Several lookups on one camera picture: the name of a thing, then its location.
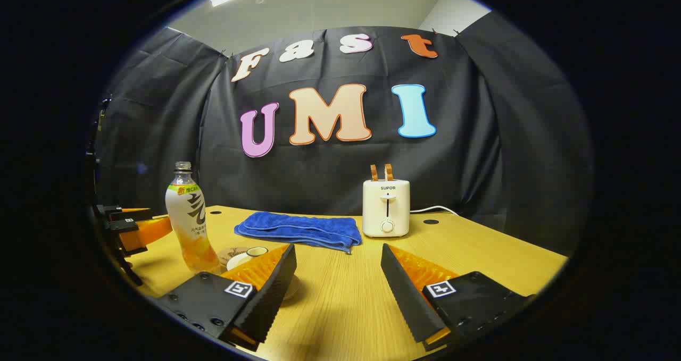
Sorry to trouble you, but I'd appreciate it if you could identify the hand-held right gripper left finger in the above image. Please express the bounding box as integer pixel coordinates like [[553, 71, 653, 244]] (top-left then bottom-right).
[[157, 243, 297, 352]]

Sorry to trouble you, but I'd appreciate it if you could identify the white toaster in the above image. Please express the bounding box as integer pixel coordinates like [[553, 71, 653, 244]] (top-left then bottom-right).
[[362, 179, 411, 239]]

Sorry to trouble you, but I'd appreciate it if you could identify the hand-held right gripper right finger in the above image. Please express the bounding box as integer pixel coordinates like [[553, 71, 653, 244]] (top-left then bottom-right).
[[380, 243, 535, 352]]

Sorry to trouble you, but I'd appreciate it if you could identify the blue towel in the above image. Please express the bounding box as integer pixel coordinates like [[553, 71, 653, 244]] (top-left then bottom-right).
[[234, 211, 363, 254]]

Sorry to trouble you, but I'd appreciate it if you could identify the white toaster cable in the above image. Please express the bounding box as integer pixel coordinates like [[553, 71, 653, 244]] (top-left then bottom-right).
[[410, 205, 460, 217]]

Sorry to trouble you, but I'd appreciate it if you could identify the clear water bottle white label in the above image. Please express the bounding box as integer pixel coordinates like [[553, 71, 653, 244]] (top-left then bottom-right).
[[165, 162, 220, 274]]

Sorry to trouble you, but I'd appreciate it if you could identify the white saucer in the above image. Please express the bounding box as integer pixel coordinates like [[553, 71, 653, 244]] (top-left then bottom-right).
[[282, 274, 302, 301]]

